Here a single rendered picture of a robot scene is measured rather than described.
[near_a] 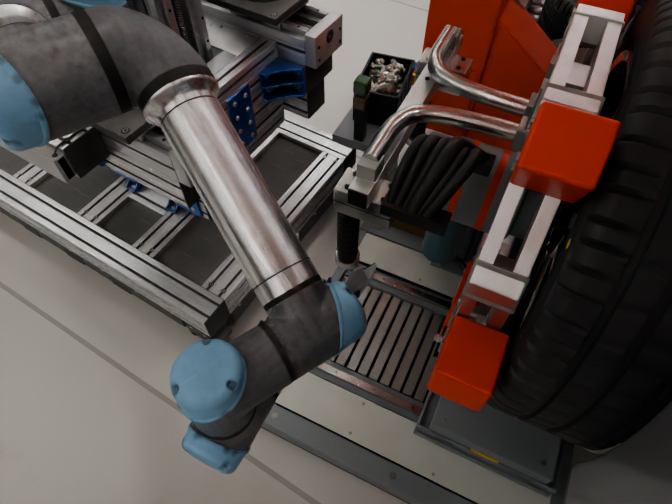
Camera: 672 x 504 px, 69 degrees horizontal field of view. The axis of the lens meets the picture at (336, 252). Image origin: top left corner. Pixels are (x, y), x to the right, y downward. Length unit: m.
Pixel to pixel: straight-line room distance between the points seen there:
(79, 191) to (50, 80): 1.32
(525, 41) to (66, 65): 1.00
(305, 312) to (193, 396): 0.14
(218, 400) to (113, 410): 1.18
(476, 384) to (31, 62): 0.61
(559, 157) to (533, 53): 0.81
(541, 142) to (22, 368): 1.66
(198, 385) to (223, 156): 0.25
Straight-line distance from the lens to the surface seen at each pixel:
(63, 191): 1.94
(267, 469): 1.51
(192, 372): 0.51
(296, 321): 0.54
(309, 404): 1.46
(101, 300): 1.87
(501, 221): 0.61
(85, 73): 0.61
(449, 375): 0.64
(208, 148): 0.58
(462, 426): 1.33
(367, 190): 0.66
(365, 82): 1.38
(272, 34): 1.42
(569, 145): 0.53
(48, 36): 0.63
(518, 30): 1.32
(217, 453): 0.61
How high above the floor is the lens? 1.47
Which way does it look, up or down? 55 degrees down
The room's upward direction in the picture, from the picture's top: straight up
